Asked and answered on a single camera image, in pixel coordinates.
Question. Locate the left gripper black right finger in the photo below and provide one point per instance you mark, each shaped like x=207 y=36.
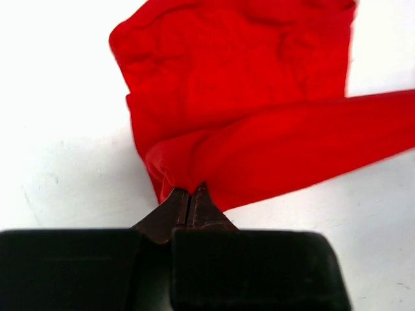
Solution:
x=216 y=266

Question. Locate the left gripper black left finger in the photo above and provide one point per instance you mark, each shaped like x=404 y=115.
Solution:
x=92 y=269

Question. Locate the red t shirt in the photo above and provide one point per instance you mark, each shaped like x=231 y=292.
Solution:
x=248 y=97

